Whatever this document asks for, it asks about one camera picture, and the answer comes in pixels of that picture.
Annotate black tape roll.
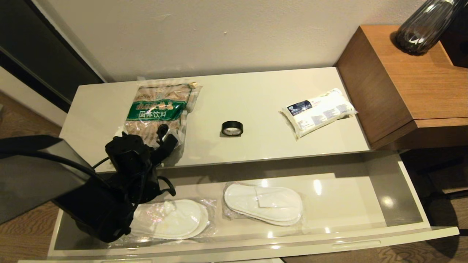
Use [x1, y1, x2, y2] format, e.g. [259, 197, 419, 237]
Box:
[221, 121, 244, 138]

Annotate wooden side cabinet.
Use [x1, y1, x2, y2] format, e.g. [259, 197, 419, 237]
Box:
[335, 25, 468, 150]

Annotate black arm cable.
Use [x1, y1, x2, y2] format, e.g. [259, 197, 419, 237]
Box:
[91, 123, 177, 220]

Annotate black box on desk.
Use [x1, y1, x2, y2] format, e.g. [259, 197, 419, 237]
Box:
[439, 0, 468, 69]

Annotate white tissue pack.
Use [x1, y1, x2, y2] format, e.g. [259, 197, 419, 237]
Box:
[280, 88, 357, 140]

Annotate white slippers in crinkled wrap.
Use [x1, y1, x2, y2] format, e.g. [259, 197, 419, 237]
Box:
[124, 197, 219, 246]

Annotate dark sliding door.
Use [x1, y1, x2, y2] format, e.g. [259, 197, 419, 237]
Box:
[0, 0, 105, 114]

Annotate dark glass vase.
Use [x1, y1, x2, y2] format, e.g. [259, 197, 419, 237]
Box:
[394, 0, 457, 56]

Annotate cream white drawer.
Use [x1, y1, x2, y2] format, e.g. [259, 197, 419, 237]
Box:
[18, 152, 459, 263]

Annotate green label snack bag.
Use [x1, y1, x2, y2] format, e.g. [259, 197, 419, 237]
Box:
[121, 78, 202, 167]

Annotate white slippers with paper tag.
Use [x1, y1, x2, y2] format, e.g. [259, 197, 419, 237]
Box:
[221, 182, 305, 230]

